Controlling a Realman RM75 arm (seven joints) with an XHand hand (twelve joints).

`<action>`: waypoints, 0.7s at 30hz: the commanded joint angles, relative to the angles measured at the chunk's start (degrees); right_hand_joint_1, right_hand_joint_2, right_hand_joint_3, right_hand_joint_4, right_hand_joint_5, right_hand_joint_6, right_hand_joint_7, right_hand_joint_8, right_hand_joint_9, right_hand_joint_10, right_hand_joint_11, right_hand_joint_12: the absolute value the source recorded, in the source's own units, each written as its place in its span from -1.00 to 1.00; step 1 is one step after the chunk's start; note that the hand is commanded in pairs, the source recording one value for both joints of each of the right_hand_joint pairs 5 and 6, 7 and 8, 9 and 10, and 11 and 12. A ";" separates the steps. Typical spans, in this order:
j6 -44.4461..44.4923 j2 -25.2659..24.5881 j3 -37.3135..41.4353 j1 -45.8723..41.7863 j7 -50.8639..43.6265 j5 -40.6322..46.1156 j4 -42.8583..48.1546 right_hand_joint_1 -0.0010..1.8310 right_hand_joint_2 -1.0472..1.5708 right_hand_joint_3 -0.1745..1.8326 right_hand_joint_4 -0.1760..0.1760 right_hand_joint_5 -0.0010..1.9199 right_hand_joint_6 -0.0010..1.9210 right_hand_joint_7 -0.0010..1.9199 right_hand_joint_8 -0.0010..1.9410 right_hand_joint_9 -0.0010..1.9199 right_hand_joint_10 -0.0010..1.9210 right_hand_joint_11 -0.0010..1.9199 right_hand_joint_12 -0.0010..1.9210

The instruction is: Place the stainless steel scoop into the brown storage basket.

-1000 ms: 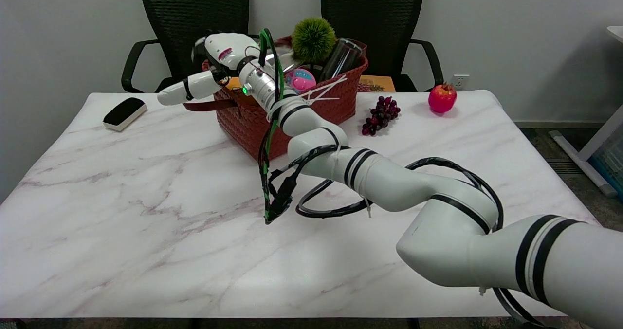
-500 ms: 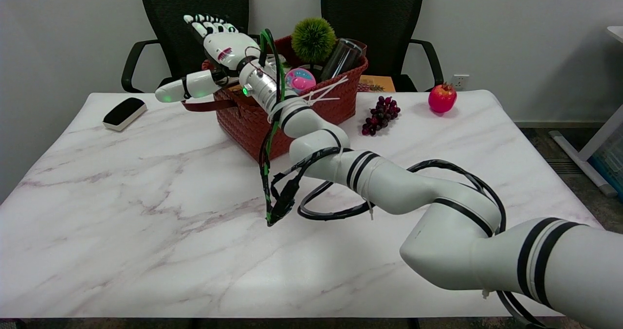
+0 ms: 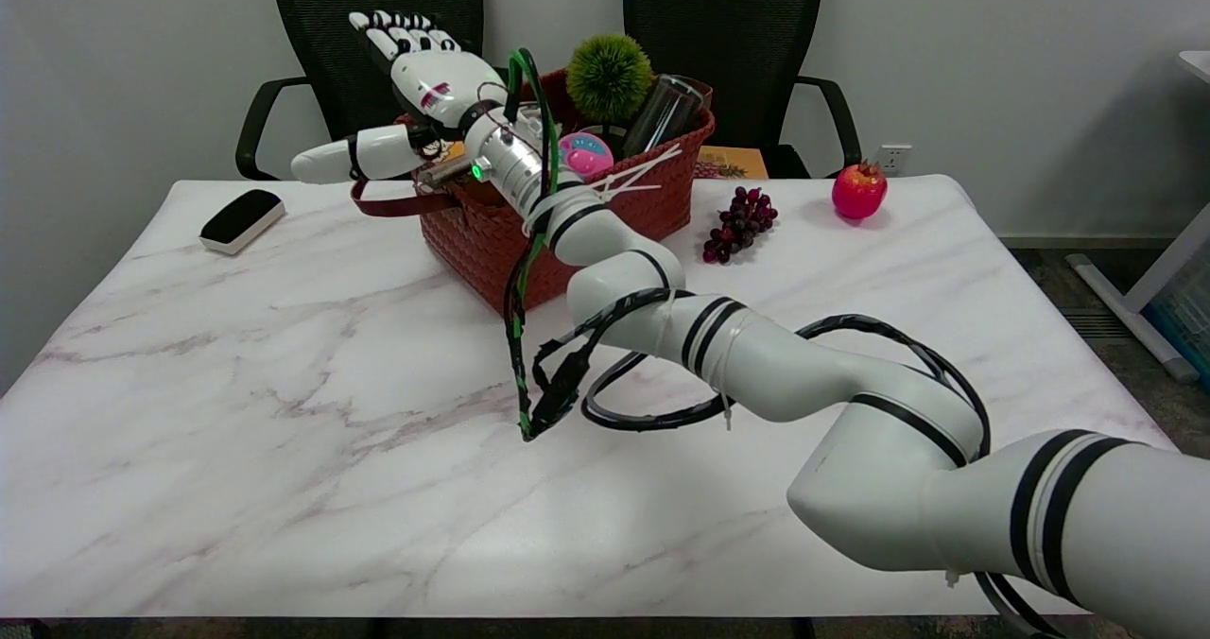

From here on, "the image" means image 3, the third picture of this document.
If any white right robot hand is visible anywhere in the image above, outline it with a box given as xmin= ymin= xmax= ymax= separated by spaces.
xmin=290 ymin=9 xmax=510 ymax=185

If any red woven basket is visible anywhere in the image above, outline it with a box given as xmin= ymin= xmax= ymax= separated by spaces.
xmin=350 ymin=69 xmax=717 ymax=317

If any blue storage bin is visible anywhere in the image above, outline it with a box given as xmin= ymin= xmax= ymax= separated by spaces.
xmin=1142 ymin=266 xmax=1210 ymax=387

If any black mesh office chair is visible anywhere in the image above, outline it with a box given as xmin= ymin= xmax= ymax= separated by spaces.
xmin=621 ymin=0 xmax=863 ymax=180
xmin=234 ymin=0 xmax=521 ymax=182

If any pink round container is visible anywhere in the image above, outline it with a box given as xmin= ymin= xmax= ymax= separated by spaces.
xmin=557 ymin=130 xmax=615 ymax=180

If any green fuzzy ball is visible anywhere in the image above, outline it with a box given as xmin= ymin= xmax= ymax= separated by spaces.
xmin=565 ymin=33 xmax=655 ymax=126

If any white zip tie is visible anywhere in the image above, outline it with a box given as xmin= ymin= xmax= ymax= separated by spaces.
xmin=588 ymin=144 xmax=683 ymax=203

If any dark transparent tumbler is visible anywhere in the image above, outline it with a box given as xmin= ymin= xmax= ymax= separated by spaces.
xmin=618 ymin=73 xmax=706 ymax=159

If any black and white eraser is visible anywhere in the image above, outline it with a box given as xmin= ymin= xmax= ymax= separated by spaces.
xmin=199 ymin=189 xmax=286 ymax=256

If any orange pineapple print box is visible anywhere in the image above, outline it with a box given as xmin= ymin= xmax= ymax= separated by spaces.
xmin=694 ymin=145 xmax=769 ymax=181

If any dark purple grape bunch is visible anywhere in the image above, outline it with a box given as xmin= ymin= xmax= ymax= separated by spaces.
xmin=701 ymin=186 xmax=779 ymax=266

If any red pomegranate fruit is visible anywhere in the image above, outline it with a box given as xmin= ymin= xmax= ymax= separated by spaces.
xmin=831 ymin=159 xmax=889 ymax=221

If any green striped black cable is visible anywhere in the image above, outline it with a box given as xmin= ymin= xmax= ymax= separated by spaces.
xmin=503 ymin=47 xmax=592 ymax=442

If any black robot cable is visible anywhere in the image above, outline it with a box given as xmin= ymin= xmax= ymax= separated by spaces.
xmin=531 ymin=287 xmax=1069 ymax=639

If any white desk leg frame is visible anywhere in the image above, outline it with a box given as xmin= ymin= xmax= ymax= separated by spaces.
xmin=1066 ymin=202 xmax=1210 ymax=385

